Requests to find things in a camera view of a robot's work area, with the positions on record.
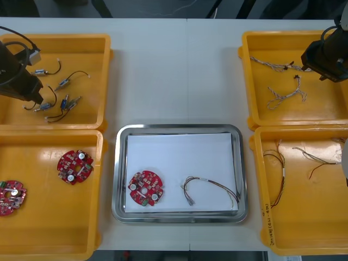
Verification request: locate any blue-white twisted wire harness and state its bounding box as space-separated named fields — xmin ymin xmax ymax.
xmin=266 ymin=74 xmax=308 ymax=110
xmin=248 ymin=55 xmax=313 ymax=73

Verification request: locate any round red circuit board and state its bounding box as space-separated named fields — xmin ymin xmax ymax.
xmin=56 ymin=149 xmax=95 ymax=186
xmin=0 ymin=179 xmax=28 ymax=218
xmin=128 ymin=170 xmax=166 ymax=208

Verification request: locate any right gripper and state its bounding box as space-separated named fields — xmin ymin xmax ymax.
xmin=300 ymin=41 xmax=348 ymax=83

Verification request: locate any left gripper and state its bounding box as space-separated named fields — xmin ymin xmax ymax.
xmin=0 ymin=69 xmax=45 ymax=106

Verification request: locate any steel tray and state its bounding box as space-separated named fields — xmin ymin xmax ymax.
xmin=111 ymin=123 xmax=248 ymax=224

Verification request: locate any yellow-orange plastic bin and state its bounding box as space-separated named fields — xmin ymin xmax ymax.
xmin=0 ymin=129 xmax=108 ymax=258
xmin=238 ymin=30 xmax=348 ymax=130
xmin=248 ymin=126 xmax=348 ymax=256
xmin=0 ymin=34 xmax=115 ymax=133

